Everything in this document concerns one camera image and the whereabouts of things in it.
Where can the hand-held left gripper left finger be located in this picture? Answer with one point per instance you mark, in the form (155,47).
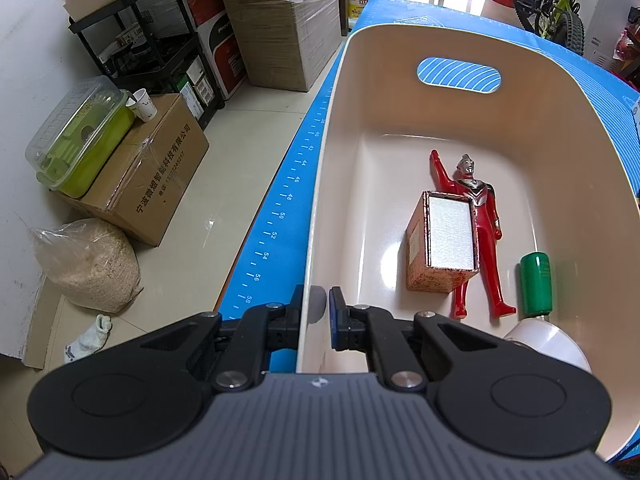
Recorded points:
(292,320)

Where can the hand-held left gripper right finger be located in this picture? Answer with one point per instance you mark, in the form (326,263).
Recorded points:
(334,315)

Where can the beige plastic basket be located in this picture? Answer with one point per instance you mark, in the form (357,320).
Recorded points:
(380,185)

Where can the small patterned cardboard box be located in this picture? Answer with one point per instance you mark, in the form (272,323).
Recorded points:
(450,230)

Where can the red hero figure toy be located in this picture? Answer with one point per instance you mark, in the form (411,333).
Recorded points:
(482,210)

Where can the green can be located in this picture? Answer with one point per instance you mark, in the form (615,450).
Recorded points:
(536,285)

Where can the white bowl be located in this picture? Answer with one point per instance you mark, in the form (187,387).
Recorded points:
(555,345)

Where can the blue silicone mat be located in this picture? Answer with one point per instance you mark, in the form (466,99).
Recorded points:
(290,200)

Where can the brown cardboard box black print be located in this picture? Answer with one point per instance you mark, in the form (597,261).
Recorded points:
(150,180)

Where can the white sock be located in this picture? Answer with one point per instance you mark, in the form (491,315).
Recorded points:
(90,340)

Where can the clear bag of grain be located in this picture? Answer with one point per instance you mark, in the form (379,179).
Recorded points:
(90,265)

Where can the white paper cup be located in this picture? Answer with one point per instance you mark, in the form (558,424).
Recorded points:
(145,106)

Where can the red white appliance box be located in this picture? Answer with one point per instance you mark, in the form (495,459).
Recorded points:
(222,55)

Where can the plastic-wrapped cardboard box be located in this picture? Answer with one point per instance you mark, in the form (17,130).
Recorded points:
(285,45)

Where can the green container with clear lid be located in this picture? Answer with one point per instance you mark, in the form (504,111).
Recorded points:
(80,140)

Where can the black metal rack cart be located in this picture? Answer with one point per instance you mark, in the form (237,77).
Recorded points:
(150,55)

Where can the green and black bicycle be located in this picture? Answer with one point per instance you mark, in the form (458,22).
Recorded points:
(555,5)

